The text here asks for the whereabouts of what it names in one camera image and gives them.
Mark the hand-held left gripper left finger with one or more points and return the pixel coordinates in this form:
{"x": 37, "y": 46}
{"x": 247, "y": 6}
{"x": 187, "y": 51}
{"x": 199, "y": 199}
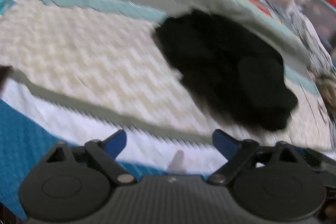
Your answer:
{"x": 116, "y": 140}

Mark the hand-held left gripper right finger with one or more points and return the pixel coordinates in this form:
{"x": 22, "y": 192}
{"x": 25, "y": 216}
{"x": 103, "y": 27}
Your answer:
{"x": 223, "y": 142}

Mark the black pants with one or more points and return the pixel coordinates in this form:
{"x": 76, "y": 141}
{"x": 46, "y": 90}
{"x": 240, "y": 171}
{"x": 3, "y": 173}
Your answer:
{"x": 223, "y": 69}

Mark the cream textured blanket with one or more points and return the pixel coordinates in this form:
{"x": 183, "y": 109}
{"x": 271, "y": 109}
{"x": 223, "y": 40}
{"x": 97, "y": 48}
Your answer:
{"x": 86, "y": 61}

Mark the blue knit blanket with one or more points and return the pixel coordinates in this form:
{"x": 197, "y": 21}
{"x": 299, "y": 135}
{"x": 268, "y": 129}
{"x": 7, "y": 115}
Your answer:
{"x": 23, "y": 140}

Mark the red-edged box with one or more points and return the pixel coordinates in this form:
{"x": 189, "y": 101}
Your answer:
{"x": 324, "y": 16}

